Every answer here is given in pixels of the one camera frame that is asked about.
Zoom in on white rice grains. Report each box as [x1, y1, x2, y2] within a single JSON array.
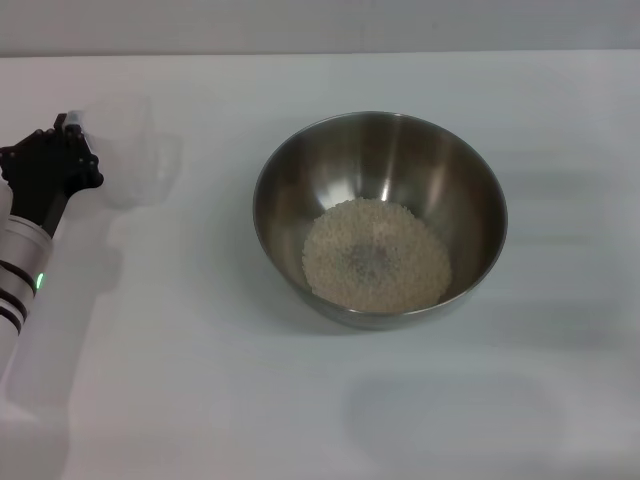
[[302, 197, 453, 312]]

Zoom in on clear plastic measuring cup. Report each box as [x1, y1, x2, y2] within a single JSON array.
[[68, 97, 184, 211]]

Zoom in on stainless steel mixing bowl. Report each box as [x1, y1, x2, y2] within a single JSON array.
[[252, 110, 509, 330]]

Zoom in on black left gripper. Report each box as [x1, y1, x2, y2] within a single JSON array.
[[0, 112, 105, 238]]

